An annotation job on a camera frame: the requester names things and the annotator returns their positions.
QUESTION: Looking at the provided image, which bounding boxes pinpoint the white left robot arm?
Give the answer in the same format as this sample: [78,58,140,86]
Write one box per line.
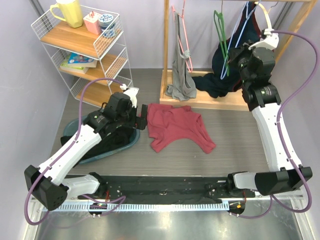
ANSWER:
[24,87,148,211]

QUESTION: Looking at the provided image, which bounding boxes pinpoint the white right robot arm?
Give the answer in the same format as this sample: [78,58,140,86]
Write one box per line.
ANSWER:
[225,40,313,198]

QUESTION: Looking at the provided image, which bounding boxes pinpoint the navy tank top red trim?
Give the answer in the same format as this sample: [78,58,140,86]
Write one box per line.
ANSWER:
[191,1,263,99]

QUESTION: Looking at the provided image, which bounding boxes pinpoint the grey tank top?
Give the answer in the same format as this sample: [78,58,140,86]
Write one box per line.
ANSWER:
[165,12,197,101]

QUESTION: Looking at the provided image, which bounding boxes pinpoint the green hanger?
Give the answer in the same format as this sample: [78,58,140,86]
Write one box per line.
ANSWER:
[213,1,230,79]

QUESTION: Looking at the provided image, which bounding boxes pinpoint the pink hanger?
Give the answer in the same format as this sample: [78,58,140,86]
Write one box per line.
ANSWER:
[171,0,194,73]

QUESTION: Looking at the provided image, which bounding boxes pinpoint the cream white hanger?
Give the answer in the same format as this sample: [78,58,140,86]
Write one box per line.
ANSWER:
[254,1,274,32]

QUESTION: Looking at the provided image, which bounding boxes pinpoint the wooden clothes rack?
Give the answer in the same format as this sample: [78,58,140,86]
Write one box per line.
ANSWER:
[159,0,317,111]

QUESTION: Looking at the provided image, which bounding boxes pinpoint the teal plastic laundry basin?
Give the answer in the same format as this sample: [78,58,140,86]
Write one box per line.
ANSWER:
[60,118,140,164]

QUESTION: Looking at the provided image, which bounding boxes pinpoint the blue cover book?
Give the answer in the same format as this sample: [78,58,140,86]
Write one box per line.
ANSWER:
[68,52,97,68]

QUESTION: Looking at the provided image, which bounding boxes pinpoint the green cover book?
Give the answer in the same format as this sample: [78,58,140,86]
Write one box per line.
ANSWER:
[59,59,89,74]

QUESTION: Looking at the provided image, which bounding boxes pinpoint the blue white patterned cup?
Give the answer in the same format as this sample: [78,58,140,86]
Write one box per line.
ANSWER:
[98,13,116,38]

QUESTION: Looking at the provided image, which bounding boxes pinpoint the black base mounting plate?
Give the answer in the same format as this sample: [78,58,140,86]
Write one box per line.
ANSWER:
[89,175,255,205]

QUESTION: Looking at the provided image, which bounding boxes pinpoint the pink small box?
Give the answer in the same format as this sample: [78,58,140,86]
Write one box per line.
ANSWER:
[83,11,101,35]

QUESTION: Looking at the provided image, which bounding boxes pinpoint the yellow mug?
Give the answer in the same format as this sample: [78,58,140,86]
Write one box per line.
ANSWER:
[49,0,84,28]

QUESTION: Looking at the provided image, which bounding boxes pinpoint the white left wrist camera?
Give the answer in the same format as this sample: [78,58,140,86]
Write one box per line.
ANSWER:
[120,83,139,108]

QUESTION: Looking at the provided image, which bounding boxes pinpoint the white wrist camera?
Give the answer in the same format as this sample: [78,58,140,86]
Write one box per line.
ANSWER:
[248,28,279,51]
[120,83,139,108]

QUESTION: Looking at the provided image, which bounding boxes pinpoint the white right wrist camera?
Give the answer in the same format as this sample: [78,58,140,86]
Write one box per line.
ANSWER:
[248,28,279,51]

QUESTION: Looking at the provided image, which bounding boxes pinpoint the white wire wooden shelf rack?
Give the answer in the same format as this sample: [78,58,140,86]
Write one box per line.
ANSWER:
[31,5,134,106]

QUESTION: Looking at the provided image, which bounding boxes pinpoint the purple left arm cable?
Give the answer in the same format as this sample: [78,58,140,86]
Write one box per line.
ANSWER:
[24,77,127,225]

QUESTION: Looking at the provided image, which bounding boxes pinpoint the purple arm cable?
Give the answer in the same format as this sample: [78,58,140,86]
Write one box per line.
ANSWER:
[228,29,319,218]
[24,77,127,225]

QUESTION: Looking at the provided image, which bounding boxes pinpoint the slotted aluminium cable rail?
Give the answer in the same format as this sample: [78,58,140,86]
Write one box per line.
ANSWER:
[54,201,230,213]

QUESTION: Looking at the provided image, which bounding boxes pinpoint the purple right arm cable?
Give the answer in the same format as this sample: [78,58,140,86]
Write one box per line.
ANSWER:
[228,29,319,218]

